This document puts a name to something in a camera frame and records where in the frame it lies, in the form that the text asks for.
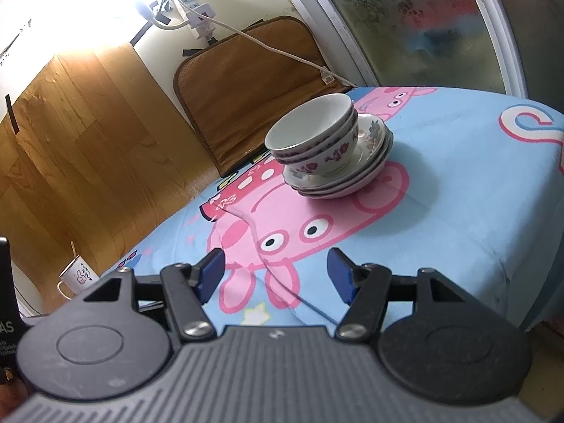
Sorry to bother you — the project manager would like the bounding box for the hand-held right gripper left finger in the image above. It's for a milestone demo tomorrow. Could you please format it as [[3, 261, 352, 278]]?
[[66, 248, 226, 340]]

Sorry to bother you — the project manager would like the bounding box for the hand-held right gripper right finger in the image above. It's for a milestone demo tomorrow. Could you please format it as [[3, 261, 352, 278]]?
[[327, 248, 481, 342]]

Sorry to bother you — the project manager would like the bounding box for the white enamel mug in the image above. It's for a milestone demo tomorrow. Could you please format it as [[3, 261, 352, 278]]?
[[57, 258, 100, 299]]

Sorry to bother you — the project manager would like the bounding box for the blue cartoon pig cloth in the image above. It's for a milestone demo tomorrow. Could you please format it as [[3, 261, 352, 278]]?
[[106, 85, 564, 331]]

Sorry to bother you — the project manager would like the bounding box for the brown heating pad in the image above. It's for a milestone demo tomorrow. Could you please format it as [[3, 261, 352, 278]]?
[[173, 15, 349, 178]]

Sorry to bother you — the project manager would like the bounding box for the frosted glass window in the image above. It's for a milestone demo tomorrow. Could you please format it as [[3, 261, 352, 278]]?
[[264, 0, 564, 111]]

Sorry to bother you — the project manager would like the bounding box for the white power strip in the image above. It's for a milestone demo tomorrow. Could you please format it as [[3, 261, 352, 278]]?
[[172, 0, 217, 42]]

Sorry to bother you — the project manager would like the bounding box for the wood grain wall sheet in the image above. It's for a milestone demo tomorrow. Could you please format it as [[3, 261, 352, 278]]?
[[0, 42, 221, 305]]

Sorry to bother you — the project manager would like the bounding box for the white cable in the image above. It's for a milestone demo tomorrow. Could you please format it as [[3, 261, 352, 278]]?
[[211, 15, 358, 89]]

